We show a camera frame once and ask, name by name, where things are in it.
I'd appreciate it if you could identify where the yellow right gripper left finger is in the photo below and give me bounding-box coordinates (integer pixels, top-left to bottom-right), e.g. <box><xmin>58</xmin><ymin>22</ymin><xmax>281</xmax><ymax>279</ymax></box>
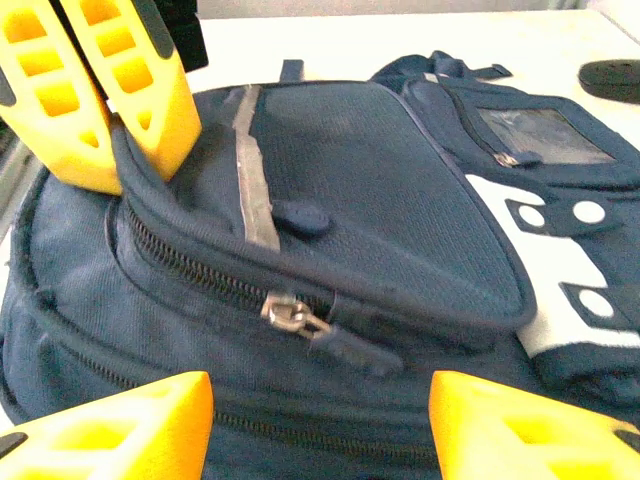
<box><xmin>0</xmin><ymin>370</ymin><xmax>216</xmax><ymax>480</ymax></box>

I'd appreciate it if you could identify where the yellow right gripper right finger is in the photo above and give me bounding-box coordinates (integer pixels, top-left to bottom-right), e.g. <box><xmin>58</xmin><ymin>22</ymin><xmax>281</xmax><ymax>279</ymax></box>
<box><xmin>428</xmin><ymin>370</ymin><xmax>640</xmax><ymax>480</ymax></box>

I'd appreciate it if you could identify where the navy blue backpack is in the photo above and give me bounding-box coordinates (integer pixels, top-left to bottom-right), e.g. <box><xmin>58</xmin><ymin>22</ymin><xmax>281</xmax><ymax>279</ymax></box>
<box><xmin>0</xmin><ymin>49</ymin><xmax>640</xmax><ymax>480</ymax></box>

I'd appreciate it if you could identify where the black computer mouse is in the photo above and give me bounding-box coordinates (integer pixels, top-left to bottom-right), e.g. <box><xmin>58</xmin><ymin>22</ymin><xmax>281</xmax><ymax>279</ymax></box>
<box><xmin>577</xmin><ymin>58</ymin><xmax>640</xmax><ymax>106</ymax></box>

